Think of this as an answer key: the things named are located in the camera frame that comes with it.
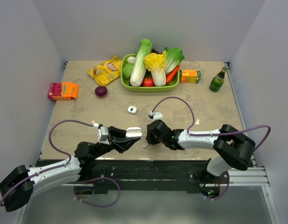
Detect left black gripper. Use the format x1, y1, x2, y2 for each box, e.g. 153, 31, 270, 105
92, 126, 140, 159

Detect white oval charging case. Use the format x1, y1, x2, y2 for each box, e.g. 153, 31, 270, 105
125, 127, 142, 138

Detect white square charging case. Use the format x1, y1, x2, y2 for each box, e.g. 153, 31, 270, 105
127, 106, 137, 114

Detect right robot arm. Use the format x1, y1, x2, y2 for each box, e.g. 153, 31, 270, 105
146, 119, 255, 183

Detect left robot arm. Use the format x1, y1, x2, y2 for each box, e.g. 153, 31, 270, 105
0, 126, 142, 212

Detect green plastic basket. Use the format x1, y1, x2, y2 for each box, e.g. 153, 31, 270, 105
120, 54, 181, 93

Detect purple red onion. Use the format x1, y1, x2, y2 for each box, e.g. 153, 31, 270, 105
95, 86, 108, 97

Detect red apple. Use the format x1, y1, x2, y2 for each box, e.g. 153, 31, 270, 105
141, 77, 155, 87

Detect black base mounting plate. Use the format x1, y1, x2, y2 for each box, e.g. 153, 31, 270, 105
77, 160, 231, 197

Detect orange carrot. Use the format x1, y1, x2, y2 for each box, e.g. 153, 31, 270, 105
166, 65, 180, 84

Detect green napa cabbage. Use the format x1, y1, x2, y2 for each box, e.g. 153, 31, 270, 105
130, 39, 152, 87

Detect orange juice carton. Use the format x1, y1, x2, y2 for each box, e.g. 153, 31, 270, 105
180, 70, 201, 84

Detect yellow Lays chips bag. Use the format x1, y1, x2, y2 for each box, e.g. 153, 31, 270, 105
87, 55, 122, 86

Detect yellow napa cabbage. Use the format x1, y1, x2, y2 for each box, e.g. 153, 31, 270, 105
144, 50, 166, 86

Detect round green cabbage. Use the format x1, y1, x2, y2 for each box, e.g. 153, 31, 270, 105
122, 63, 134, 79

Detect orange pink snack box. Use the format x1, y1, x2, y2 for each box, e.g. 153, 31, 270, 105
48, 82, 79, 101

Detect white garlic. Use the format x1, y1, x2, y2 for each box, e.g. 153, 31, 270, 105
127, 56, 136, 64

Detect green leafy cabbage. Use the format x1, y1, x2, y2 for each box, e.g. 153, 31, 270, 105
165, 47, 185, 75

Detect green Perrier glass bottle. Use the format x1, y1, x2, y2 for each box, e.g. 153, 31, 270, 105
209, 67, 227, 92

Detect dark red grapes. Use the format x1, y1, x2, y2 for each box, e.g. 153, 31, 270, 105
151, 48, 159, 54

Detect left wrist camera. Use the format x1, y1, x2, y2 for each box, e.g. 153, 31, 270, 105
97, 126, 110, 145

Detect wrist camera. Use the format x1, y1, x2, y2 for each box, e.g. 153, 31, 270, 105
148, 111, 163, 121
97, 126, 110, 145

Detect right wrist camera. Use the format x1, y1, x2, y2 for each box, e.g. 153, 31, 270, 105
148, 111, 163, 121

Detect purple cable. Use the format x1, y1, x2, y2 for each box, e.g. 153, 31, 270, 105
0, 119, 99, 207
203, 171, 231, 201
73, 176, 121, 208
151, 97, 272, 154

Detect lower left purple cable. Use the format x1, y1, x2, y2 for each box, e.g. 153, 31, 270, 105
73, 176, 121, 208

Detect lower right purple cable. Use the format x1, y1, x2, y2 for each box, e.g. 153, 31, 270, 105
203, 171, 231, 201

